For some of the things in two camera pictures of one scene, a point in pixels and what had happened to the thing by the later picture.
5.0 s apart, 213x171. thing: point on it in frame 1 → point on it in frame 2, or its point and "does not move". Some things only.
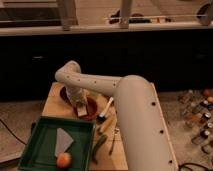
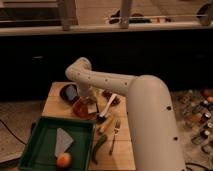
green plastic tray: (39, 153) does not move
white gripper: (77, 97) → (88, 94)
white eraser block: (82, 111) → (92, 108)
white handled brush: (102, 116) does not move
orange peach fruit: (63, 160) does not move
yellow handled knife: (107, 123) does not move
